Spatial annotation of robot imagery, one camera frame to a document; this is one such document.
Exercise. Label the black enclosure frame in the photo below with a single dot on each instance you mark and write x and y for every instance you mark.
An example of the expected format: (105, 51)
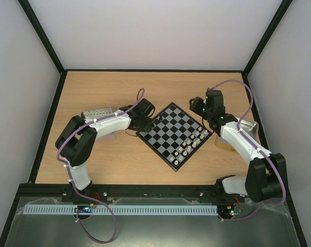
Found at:
(29, 12)

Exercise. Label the light blue slotted cable duct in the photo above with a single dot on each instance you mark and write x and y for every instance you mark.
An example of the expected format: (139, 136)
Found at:
(123, 210)

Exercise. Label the black white chess board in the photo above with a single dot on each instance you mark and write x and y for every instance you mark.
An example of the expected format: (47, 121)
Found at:
(176, 128)

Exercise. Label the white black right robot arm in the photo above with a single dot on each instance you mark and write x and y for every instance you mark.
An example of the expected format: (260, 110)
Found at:
(266, 175)

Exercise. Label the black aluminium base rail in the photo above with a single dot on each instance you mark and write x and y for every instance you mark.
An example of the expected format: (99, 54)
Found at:
(106, 193)

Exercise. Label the metal tray of white pieces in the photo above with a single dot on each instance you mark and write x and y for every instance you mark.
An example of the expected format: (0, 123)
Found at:
(231, 137)

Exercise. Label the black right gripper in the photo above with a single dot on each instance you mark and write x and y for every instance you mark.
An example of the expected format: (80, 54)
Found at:
(196, 106)

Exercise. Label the grey tray of black pieces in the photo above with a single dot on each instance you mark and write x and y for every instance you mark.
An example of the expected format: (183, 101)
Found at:
(97, 113)

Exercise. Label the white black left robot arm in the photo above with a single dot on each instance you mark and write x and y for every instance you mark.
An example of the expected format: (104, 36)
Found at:
(76, 141)

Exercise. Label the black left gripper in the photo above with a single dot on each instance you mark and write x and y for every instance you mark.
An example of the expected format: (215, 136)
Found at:
(148, 128)

